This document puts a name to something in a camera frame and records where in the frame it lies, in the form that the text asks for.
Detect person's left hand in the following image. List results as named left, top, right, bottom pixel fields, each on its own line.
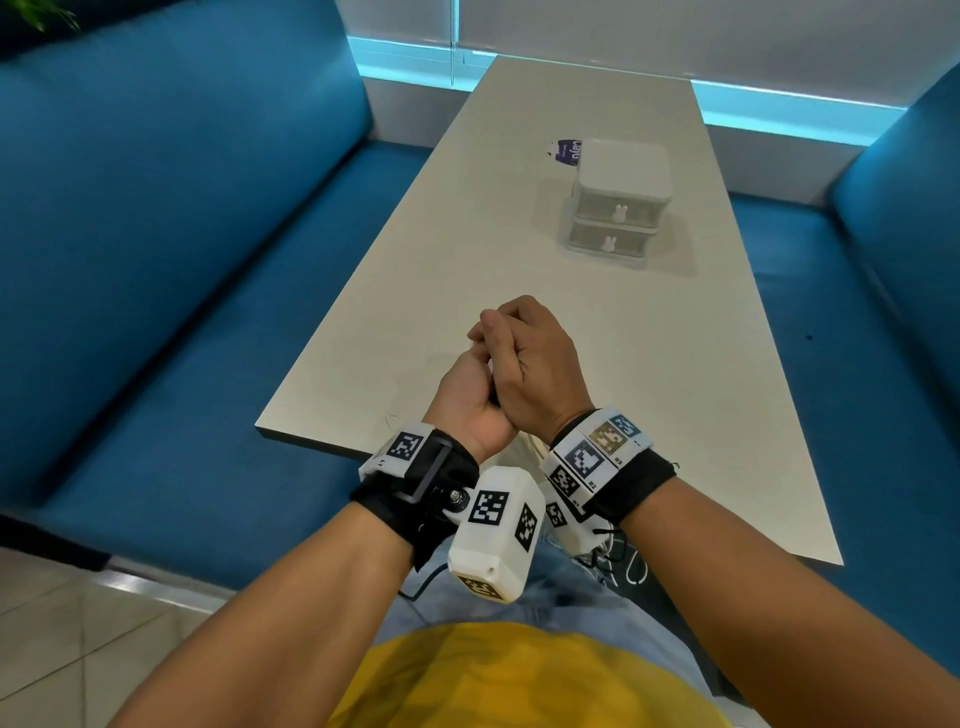
left=423, top=346, right=519, bottom=464

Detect person's right hand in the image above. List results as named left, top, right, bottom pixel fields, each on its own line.
left=467, top=294, right=598, bottom=445

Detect white mini drawer box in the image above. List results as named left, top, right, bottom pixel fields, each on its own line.
left=566, top=137, right=673, bottom=260

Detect person's left forearm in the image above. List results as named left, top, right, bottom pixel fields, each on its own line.
left=108, top=502, right=415, bottom=728

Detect person's right forearm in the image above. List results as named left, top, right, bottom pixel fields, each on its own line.
left=618, top=476, right=960, bottom=728

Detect dark planter box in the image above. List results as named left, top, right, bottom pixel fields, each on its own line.
left=0, top=0, right=181, bottom=54

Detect black marker wristband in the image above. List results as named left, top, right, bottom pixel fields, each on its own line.
left=539, top=407, right=680, bottom=526
left=348, top=422, right=481, bottom=571

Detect white charger on floor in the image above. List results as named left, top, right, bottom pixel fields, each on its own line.
left=592, top=524, right=628, bottom=571

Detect blue jeans legs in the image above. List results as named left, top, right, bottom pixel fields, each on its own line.
left=371, top=536, right=721, bottom=706

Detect yellow shirt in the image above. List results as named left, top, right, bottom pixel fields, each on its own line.
left=326, top=620, right=733, bottom=728

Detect blue sofa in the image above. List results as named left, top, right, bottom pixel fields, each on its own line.
left=0, top=0, right=433, bottom=594
left=727, top=63, right=960, bottom=676

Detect white roller blind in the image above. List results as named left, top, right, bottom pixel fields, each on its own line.
left=333, top=0, right=455, bottom=46
left=457, top=0, right=960, bottom=110

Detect green plant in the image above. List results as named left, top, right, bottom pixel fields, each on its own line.
left=0, top=0, right=80, bottom=35

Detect black camera cable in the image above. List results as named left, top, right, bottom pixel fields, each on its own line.
left=395, top=558, right=451, bottom=628

